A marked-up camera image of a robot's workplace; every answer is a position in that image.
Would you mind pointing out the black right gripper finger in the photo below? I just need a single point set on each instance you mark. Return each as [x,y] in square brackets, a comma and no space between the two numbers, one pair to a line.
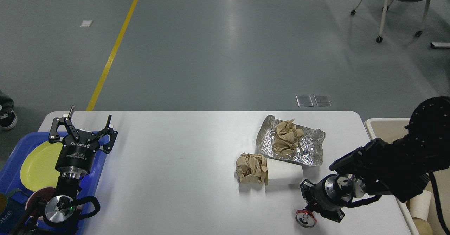
[333,214]
[307,189]

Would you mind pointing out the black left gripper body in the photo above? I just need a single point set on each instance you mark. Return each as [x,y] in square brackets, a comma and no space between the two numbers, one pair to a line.
[76,158]

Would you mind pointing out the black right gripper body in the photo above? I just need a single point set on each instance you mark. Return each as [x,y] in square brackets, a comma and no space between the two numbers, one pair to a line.
[328,195]

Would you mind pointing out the white paper cup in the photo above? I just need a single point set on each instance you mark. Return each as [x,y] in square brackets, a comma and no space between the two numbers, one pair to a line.
[420,204]
[283,173]

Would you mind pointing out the crushed red soda can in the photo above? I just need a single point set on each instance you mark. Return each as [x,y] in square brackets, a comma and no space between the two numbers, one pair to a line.
[305,218]

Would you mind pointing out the aluminium foil sheet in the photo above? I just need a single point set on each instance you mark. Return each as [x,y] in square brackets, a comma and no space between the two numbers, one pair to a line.
[309,150]

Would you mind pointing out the yellow plastic plate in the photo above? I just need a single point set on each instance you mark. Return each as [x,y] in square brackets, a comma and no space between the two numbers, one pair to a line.
[38,169]

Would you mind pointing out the pink mug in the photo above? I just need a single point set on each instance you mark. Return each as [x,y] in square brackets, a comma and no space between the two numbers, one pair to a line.
[38,194]

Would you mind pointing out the dark teal mug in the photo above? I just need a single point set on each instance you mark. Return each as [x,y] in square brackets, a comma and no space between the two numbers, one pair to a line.
[12,207]

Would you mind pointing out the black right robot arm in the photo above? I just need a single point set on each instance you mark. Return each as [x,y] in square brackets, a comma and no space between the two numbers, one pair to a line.
[402,168]

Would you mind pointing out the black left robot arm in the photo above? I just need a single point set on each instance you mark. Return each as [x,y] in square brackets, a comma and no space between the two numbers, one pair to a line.
[60,128]

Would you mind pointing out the black and white shoe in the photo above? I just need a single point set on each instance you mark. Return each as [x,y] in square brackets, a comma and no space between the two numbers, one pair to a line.
[8,121]

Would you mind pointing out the crumpled brown paper on foil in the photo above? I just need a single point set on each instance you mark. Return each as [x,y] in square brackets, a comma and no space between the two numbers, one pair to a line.
[286,138]

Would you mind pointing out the crumpled brown paper ball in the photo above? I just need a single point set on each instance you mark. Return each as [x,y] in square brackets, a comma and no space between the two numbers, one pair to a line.
[252,168]

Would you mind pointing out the left metal floor plate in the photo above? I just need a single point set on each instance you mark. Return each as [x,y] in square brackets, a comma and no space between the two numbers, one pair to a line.
[304,101]

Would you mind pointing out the metal floor plate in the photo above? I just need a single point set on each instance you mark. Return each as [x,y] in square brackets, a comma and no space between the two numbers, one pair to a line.
[304,101]
[322,100]

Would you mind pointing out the right metal floor plate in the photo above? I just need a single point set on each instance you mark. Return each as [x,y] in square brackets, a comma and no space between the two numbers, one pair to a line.
[322,100]

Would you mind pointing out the white floor marker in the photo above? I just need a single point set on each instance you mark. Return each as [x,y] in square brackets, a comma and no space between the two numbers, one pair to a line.
[86,23]

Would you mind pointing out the white bar on floor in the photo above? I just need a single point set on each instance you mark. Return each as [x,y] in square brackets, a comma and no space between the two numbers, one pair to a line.
[440,45]

